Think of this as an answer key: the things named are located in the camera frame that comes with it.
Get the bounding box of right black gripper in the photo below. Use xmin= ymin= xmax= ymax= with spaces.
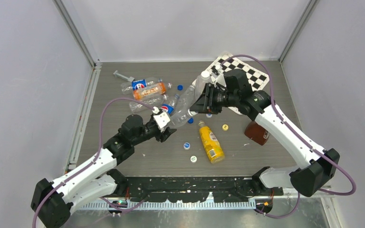
xmin=190 ymin=83 xmax=238 ymax=115

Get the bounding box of clear ribbed plastic bottle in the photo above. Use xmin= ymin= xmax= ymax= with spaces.
xmin=168 ymin=109 xmax=192 ymax=128

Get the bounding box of clear square labelled bottle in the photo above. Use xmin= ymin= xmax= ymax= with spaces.
xmin=195 ymin=75 xmax=212 ymax=100

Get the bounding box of white bottle cap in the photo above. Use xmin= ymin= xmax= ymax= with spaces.
xmin=201 ymin=71 xmax=211 ymax=79

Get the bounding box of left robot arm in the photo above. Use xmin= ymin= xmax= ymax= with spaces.
xmin=31 ymin=112 xmax=176 ymax=228

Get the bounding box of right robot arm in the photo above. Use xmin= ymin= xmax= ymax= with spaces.
xmin=189 ymin=69 xmax=340 ymax=197

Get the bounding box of clear bottle near mat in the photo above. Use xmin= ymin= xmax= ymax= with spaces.
xmin=172 ymin=85 xmax=195 ymax=115

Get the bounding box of yellow bottle cap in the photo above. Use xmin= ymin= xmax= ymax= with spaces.
xmin=222 ymin=124 xmax=229 ymax=131

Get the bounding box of crushed clear bottle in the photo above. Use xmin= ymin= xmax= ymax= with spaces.
xmin=129 ymin=94 xmax=168 ymax=113

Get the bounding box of yellow juice bottle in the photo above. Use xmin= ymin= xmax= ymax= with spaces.
xmin=198 ymin=121 xmax=225 ymax=164

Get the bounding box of orange drink bottle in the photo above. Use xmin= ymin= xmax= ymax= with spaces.
xmin=133 ymin=82 xmax=172 ymax=101

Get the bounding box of pepsi bottle rear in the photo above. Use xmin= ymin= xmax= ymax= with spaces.
xmin=121 ymin=77 xmax=162 ymax=95

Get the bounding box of white green cap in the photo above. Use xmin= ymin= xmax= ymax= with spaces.
xmin=190 ymin=156 xmax=197 ymax=163

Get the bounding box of black white checkered mat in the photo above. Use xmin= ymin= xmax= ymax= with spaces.
xmin=211 ymin=55 xmax=272 ymax=121

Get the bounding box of grey metal t-bolt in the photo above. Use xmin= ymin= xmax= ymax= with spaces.
xmin=113 ymin=70 xmax=135 ymax=82

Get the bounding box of brown wooden block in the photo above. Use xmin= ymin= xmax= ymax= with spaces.
xmin=244 ymin=122 xmax=270 ymax=145

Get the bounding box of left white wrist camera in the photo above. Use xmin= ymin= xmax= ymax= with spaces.
xmin=152 ymin=107 xmax=171 ymax=132

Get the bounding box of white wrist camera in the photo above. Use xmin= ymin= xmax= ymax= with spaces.
xmin=152 ymin=107 xmax=171 ymax=132
xmin=212 ymin=64 xmax=226 ymax=88

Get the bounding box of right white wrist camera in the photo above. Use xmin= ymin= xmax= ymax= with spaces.
xmin=212 ymin=64 xmax=226 ymax=88

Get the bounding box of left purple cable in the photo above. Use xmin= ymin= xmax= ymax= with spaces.
xmin=32 ymin=96 xmax=158 ymax=228

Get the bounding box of purple cable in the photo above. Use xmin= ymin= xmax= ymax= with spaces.
xmin=32 ymin=96 xmax=158 ymax=228
xmin=220 ymin=54 xmax=357 ymax=197

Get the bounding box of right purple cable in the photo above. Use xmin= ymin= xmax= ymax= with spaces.
xmin=220 ymin=54 xmax=357 ymax=197

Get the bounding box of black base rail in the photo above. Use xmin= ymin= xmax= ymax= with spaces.
xmin=105 ymin=176 xmax=283 ymax=203

